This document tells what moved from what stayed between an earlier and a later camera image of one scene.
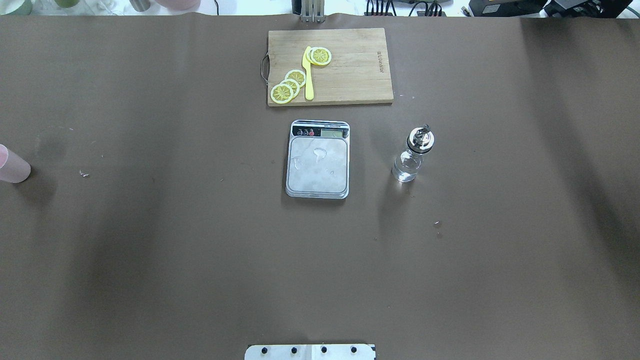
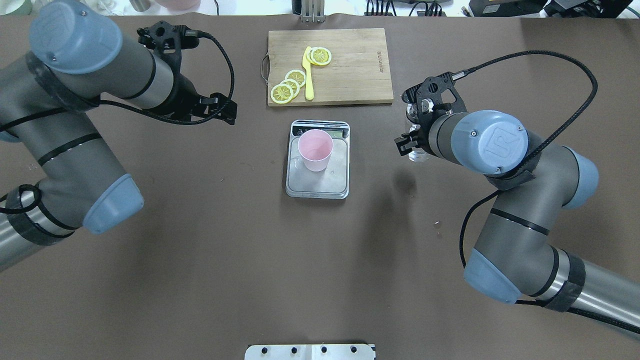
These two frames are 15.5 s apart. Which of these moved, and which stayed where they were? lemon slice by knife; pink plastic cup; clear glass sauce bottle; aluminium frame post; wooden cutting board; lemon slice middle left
Moved: clear glass sauce bottle; pink plastic cup
Stayed: lemon slice middle left; aluminium frame post; wooden cutting board; lemon slice by knife
